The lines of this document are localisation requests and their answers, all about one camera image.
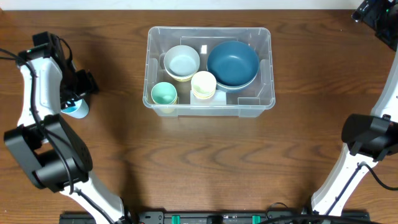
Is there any light blue cup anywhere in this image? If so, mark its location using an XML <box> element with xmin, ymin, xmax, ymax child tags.
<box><xmin>61</xmin><ymin>99</ymin><xmax>90</xmax><ymax>119</ymax></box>

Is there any green cup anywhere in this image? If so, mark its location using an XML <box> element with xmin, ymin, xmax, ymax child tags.
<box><xmin>151</xmin><ymin>82</ymin><xmax>177</xmax><ymax>105</ymax></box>

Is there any white small bowl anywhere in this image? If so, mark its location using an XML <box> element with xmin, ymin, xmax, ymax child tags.
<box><xmin>165</xmin><ymin>67</ymin><xmax>197</xmax><ymax>76</ymax></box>

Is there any light grey small bowl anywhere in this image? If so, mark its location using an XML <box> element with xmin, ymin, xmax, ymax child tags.
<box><xmin>164</xmin><ymin>45</ymin><xmax>200</xmax><ymax>77</ymax></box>

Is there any cream cup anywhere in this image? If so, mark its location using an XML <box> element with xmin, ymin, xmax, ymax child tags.
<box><xmin>191</xmin><ymin>71</ymin><xmax>216</xmax><ymax>96</ymax></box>

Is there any dark blue bowl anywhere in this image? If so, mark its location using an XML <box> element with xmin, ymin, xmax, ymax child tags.
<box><xmin>206</xmin><ymin>40</ymin><xmax>260</xmax><ymax>76</ymax></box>
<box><xmin>217</xmin><ymin>85</ymin><xmax>246</xmax><ymax>93</ymax></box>

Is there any yellow cup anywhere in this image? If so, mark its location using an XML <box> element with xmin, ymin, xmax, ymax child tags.
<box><xmin>155</xmin><ymin>96</ymin><xmax>178</xmax><ymax>114</ymax></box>
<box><xmin>192</xmin><ymin>90</ymin><xmax>216</xmax><ymax>100</ymax></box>

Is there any yellow small bowl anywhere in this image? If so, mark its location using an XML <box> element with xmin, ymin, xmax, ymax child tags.
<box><xmin>170</xmin><ymin>74</ymin><xmax>193</xmax><ymax>82</ymax></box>

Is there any beige large bowl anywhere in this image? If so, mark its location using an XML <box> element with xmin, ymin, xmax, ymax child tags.
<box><xmin>213</xmin><ymin>73</ymin><xmax>256</xmax><ymax>92</ymax></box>

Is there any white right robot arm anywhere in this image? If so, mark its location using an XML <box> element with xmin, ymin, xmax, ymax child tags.
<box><xmin>310</xmin><ymin>0</ymin><xmax>397</xmax><ymax>217</ymax></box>

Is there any clear plastic storage bin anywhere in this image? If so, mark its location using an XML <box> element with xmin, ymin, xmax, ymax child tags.
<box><xmin>143</xmin><ymin>26</ymin><xmax>276</xmax><ymax>118</ymax></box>

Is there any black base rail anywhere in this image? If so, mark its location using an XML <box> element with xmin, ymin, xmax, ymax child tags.
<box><xmin>58</xmin><ymin>208</ymin><xmax>371</xmax><ymax>224</ymax></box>

